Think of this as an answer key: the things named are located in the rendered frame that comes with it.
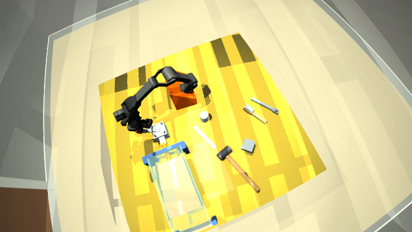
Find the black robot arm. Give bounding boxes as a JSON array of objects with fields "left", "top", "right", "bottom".
[{"left": 113, "top": 66, "right": 198, "bottom": 132}]

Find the white cylinder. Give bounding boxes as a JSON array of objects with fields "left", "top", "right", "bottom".
[{"left": 200, "top": 111, "right": 209, "bottom": 123}]

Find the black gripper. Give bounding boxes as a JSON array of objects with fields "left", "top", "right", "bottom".
[{"left": 120, "top": 111, "right": 153, "bottom": 132}]

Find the wooden-handled hammer with black head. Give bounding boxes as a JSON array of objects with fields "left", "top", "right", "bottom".
[{"left": 217, "top": 145, "right": 260, "bottom": 192}]

